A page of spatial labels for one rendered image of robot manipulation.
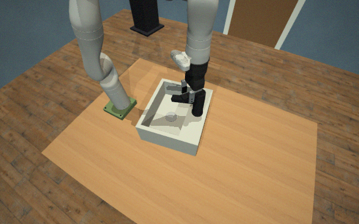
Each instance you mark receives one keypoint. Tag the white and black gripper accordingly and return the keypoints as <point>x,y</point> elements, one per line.
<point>195,63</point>

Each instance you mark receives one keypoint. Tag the white square sink basin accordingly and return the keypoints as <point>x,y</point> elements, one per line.
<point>171,124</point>

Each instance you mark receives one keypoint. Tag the black mixer tap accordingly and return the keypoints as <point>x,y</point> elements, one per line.
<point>198,103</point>

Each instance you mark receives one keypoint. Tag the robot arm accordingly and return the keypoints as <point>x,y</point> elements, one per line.
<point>86,21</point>

